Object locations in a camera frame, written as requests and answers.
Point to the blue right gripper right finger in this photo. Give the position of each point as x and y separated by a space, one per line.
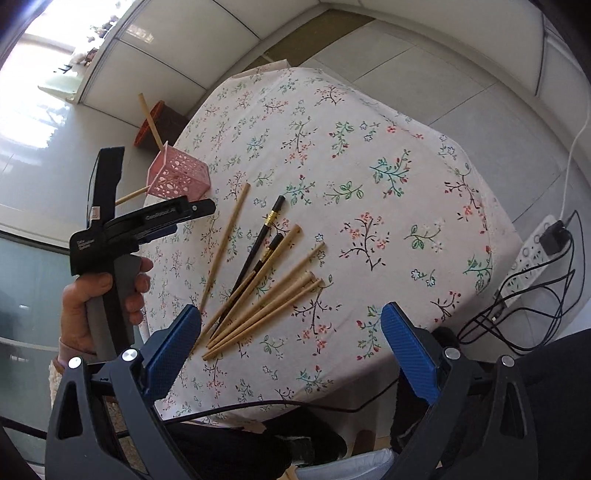
412 355

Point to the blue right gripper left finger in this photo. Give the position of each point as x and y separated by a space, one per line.
165 352

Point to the bamboo chopstick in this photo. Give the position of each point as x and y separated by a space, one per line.
150 121
216 262
131 196
286 295
213 352
266 267
233 316

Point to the person's left hand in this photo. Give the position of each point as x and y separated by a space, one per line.
74 330

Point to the pink perforated utensil holder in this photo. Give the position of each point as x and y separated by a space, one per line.
174 173

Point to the brown bin with orange rim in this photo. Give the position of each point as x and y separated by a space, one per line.
169 125

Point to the white power strip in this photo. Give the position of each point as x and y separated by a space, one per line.
530 263

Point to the floral tablecloth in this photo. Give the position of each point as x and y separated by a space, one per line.
404 214

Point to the black power adapter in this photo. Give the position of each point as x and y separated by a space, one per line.
555 238

